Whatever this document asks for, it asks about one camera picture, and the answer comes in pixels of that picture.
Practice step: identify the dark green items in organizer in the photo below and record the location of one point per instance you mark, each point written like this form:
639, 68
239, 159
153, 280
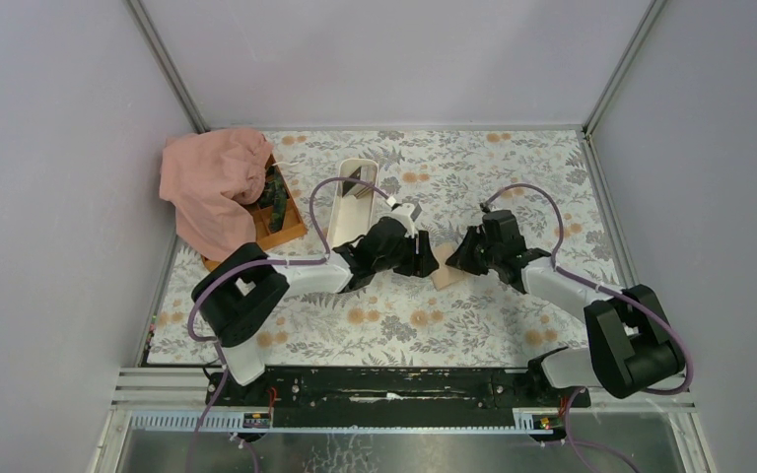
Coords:
274, 197

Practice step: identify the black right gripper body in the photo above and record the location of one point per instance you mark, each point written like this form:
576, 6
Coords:
489, 248

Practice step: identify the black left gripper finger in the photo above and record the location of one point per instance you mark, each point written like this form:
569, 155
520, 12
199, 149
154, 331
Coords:
426, 260
403, 260

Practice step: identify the slotted aluminium cable duct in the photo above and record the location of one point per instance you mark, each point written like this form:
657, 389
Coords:
286, 420

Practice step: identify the orange wooden organizer tray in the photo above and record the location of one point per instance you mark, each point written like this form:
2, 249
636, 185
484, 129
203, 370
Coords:
294, 226

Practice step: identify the pink crumpled cloth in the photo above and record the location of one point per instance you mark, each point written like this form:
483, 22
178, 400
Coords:
210, 178

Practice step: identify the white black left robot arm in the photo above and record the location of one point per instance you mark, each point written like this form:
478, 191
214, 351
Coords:
238, 297

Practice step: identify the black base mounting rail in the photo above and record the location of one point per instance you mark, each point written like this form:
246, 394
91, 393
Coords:
378, 390

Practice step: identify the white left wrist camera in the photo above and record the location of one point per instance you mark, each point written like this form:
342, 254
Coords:
406, 214

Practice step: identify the floral patterned table mat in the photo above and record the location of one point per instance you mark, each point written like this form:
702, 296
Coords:
456, 177

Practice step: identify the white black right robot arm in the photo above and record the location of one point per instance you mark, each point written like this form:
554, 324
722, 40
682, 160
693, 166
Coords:
630, 347

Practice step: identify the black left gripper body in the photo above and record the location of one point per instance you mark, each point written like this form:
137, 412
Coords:
400, 252

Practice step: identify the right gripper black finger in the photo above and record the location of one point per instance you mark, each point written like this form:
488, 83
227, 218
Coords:
483, 268
469, 250

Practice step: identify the long white plastic tray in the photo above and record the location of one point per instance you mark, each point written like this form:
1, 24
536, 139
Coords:
351, 217

